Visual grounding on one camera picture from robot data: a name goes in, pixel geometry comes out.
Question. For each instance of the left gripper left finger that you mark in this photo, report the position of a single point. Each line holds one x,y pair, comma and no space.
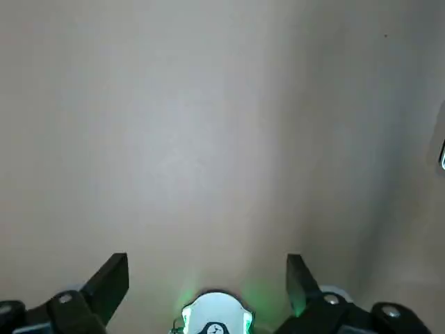
104,292

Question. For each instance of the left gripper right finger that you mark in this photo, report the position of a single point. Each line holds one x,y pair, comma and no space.
302,288

